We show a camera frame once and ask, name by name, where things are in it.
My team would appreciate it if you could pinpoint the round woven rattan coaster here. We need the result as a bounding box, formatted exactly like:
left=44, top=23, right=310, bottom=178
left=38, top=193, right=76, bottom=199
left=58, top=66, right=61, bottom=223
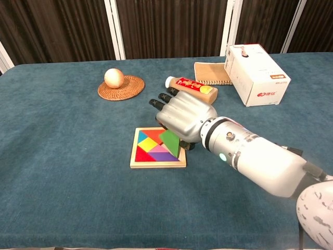
left=97, top=74, right=146, bottom=101

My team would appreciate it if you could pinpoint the pink triangle tangram piece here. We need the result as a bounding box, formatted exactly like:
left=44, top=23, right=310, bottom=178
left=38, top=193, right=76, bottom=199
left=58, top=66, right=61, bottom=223
left=149, top=144, right=170, bottom=153

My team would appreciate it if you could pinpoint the white cardboard box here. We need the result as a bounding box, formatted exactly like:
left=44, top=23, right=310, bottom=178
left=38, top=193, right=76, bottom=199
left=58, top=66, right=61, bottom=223
left=224, top=43, right=292, bottom=107

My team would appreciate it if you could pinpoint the red triangle tangram piece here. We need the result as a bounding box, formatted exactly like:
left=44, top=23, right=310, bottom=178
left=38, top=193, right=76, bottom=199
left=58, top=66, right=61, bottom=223
left=135, top=146, right=157, bottom=163

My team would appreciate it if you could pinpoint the white screen frame post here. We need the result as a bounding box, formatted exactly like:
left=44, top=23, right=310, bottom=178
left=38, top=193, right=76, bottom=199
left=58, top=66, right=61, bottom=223
left=220, top=0, right=244, bottom=57
left=0, top=41, right=15, bottom=75
left=104, top=0, right=126, bottom=61
left=280, top=0, right=308, bottom=54

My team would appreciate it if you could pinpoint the milk tea bottle red label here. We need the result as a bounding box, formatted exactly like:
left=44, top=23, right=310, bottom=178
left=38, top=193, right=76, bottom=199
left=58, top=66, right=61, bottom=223
left=164, top=76, right=219, bottom=105

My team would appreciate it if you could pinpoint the yellow square tangram piece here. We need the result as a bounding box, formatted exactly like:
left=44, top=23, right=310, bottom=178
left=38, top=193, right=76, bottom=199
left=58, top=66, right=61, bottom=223
left=137, top=136, right=160, bottom=153

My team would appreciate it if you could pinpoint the wooden tangram tray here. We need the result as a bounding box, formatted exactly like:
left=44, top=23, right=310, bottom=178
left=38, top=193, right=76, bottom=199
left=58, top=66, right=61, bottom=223
left=130, top=127, right=187, bottom=169

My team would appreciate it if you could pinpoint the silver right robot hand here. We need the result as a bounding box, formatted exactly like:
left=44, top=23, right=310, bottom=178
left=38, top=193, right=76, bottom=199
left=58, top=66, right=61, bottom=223
left=148, top=87, right=219, bottom=152

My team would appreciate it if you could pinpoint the orange triangle tangram piece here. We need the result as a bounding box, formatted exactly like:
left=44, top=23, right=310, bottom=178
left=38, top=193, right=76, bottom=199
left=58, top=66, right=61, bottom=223
left=142, top=129, right=168, bottom=146

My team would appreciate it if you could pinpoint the brown spiral notebook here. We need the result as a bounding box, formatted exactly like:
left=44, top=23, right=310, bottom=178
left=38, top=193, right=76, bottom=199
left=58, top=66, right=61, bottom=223
left=193, top=61, right=234, bottom=86

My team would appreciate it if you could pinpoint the purple parallelogram tangram piece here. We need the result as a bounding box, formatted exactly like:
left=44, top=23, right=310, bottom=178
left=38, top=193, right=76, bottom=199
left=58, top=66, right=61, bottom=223
left=149, top=152, right=181, bottom=162

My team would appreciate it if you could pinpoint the cream wooden ball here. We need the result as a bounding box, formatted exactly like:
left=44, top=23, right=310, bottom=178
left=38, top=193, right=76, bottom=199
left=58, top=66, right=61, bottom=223
left=104, top=68, right=125, bottom=90

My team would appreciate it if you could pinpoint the teal table cloth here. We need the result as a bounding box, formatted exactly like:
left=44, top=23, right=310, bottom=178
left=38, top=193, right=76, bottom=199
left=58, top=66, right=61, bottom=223
left=0, top=52, right=333, bottom=250

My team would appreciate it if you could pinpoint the dark slatted screen panel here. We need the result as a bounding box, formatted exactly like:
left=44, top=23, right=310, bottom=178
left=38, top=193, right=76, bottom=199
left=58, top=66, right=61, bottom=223
left=287, top=0, right=333, bottom=54
left=235, top=0, right=300, bottom=54
left=114, top=0, right=228, bottom=60
left=0, top=0, right=117, bottom=66

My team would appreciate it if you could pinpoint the green triangle tangram piece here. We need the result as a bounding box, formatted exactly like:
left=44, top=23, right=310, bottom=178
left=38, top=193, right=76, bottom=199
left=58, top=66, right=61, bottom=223
left=159, top=129, right=181, bottom=159

